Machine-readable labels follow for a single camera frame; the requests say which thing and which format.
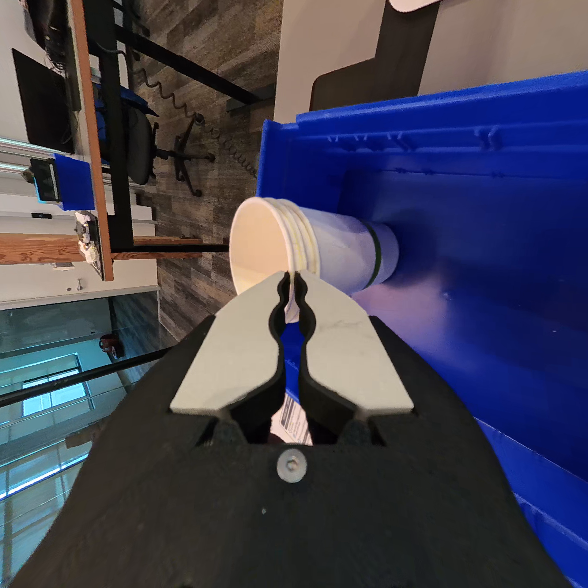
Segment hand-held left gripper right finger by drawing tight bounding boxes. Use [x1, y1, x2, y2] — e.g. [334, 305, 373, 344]
[293, 271, 415, 445]

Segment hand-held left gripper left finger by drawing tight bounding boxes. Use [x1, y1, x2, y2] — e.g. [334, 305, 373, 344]
[169, 271, 290, 445]

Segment stack of white paper cups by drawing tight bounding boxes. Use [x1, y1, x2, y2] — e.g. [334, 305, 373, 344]
[276, 198, 399, 295]

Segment large blue plastic bin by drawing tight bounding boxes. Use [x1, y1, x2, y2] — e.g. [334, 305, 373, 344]
[255, 69, 588, 588]

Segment brown wooden desk top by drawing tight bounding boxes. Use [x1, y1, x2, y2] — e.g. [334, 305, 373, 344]
[69, 0, 115, 282]

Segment dark desk mat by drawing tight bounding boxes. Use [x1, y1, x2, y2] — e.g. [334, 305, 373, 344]
[309, 0, 443, 112]

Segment white printed paper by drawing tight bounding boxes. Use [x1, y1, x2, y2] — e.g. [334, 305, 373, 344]
[270, 390, 314, 447]

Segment black pole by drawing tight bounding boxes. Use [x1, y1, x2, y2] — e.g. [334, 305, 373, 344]
[0, 347, 173, 409]

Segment glass partition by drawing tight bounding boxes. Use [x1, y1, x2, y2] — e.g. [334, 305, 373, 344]
[0, 289, 180, 529]

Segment black tray with white parts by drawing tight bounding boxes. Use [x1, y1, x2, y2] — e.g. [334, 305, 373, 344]
[75, 210, 104, 281]

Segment black office chair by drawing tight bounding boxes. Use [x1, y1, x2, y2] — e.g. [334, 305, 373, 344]
[126, 108, 217, 198]

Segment small blue plastic bin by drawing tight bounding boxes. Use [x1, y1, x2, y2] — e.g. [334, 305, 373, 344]
[53, 154, 96, 212]

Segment black device with screen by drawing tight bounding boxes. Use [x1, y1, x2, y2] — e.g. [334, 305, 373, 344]
[30, 157, 61, 203]

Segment blue cloth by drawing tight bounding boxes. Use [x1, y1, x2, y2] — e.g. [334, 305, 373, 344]
[94, 83, 159, 166]

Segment black monitor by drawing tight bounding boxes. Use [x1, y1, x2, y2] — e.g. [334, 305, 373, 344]
[11, 48, 76, 154]

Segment white board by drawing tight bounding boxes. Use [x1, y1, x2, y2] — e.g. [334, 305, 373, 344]
[387, 0, 445, 13]

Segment black desk frame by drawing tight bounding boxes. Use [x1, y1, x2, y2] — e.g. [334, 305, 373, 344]
[87, 0, 276, 253]

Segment coiled cable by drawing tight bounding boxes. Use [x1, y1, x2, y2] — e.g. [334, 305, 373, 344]
[133, 64, 259, 180]

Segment wooden post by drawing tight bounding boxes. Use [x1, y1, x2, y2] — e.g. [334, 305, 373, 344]
[0, 232, 203, 267]

